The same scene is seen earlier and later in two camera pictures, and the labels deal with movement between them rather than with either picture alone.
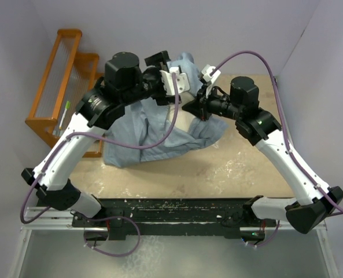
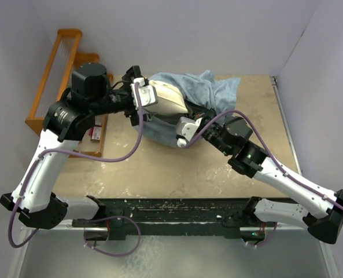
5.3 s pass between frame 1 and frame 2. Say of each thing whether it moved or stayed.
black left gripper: moved
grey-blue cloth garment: moved
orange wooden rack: stayed
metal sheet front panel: stayed
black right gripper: moved
